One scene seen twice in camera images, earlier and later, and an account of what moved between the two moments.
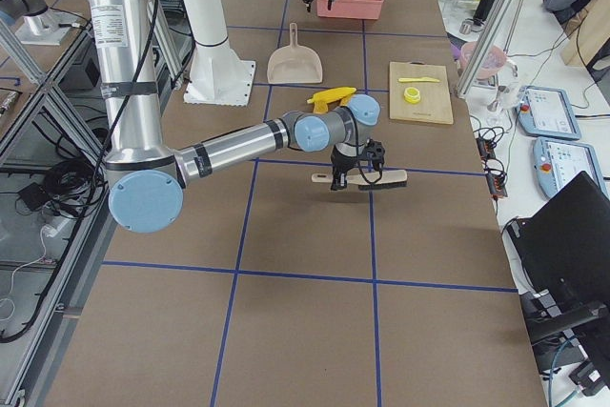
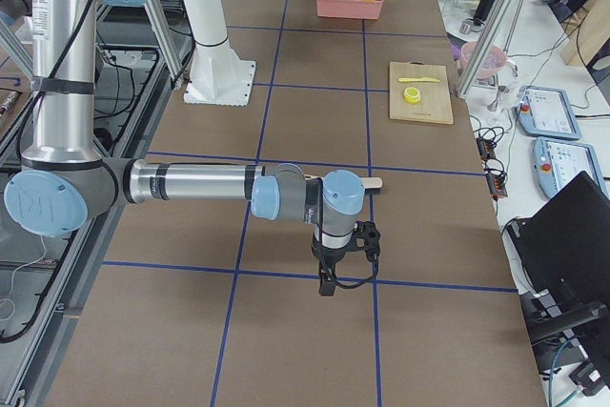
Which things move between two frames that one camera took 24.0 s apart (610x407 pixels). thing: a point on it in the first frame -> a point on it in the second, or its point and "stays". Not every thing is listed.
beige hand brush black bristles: [373, 180] -> [314, 186]
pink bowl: [494, 60] stays
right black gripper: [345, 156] -> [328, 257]
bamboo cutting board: [419, 91] stays
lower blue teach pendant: [558, 162] stays
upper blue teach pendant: [545, 111] stays
